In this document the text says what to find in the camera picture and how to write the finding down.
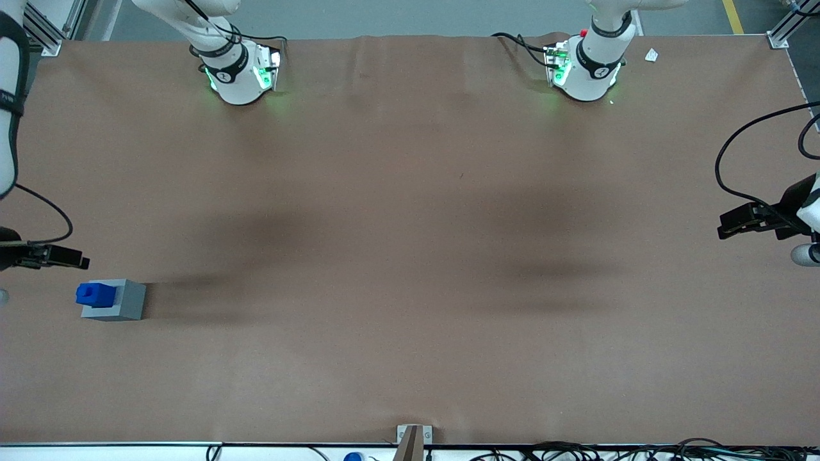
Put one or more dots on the small blue round cap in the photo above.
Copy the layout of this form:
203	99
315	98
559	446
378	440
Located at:
353	456

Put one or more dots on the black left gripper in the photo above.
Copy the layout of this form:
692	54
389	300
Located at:
787	219

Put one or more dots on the brown table cover sheet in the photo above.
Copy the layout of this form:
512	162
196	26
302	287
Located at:
410	269

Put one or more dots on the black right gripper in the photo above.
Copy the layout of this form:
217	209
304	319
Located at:
9	255

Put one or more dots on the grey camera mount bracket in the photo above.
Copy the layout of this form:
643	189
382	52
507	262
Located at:
414	438

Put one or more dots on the small white paper scrap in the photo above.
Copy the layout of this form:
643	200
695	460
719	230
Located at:
651	55

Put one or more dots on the blue plastic insert part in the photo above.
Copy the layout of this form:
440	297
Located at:
95	294

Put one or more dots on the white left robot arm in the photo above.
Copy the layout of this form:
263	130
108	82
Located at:
588	75

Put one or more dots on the gray square base block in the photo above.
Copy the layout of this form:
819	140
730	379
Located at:
127	302

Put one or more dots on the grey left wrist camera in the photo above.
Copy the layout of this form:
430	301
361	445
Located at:
804	255

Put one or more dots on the aluminium frame post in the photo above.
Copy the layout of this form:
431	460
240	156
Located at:
787	29
48	29

